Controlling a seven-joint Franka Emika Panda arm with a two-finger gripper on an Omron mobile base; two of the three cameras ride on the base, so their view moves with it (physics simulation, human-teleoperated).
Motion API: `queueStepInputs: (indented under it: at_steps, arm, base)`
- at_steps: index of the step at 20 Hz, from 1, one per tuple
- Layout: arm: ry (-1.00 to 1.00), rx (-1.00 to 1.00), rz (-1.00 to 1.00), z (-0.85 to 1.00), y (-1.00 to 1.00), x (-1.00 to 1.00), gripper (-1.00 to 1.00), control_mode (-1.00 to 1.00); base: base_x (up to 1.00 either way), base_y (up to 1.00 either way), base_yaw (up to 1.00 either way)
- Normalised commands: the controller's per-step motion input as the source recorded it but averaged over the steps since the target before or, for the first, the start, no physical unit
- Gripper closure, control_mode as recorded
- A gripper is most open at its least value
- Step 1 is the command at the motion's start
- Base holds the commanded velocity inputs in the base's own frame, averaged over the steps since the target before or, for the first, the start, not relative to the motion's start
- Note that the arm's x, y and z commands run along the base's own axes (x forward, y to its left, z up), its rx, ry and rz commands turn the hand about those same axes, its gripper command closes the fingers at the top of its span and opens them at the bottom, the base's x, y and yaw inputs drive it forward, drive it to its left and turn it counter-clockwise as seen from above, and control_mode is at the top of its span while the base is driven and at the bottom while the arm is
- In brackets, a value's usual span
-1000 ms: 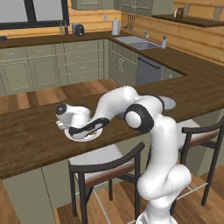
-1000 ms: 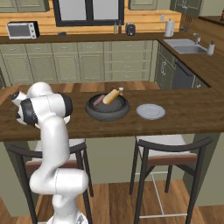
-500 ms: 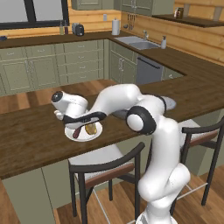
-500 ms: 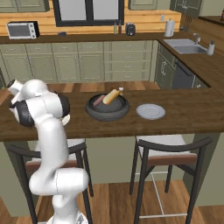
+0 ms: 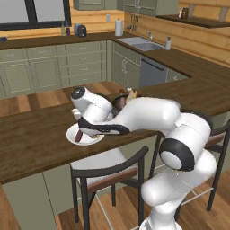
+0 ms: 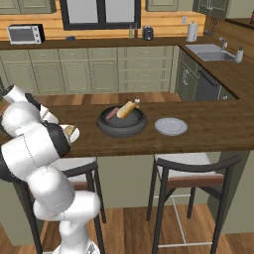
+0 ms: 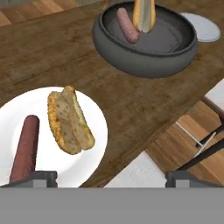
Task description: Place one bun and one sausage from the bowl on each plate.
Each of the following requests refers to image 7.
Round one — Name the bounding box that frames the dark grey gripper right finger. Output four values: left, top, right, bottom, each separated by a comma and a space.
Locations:
164, 170, 223, 188

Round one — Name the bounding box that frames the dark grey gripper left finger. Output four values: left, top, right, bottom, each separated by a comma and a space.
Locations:
2, 171, 59, 188

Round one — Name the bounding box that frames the white round plate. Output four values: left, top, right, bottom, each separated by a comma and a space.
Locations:
0, 86, 109, 188
179, 11, 222, 43

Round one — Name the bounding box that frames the dark red sausage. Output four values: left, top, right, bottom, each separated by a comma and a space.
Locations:
9, 115, 40, 184

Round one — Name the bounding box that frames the brown hot dog bun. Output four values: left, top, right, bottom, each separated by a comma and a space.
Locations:
47, 85, 96, 156

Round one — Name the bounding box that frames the dark grey bowl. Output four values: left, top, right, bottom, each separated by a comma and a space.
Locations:
92, 0, 200, 79

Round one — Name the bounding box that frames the pink sausage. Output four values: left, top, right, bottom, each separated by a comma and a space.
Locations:
115, 7, 140, 45

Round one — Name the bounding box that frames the golden hot dog bun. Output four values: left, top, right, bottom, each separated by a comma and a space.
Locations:
132, 0, 157, 34

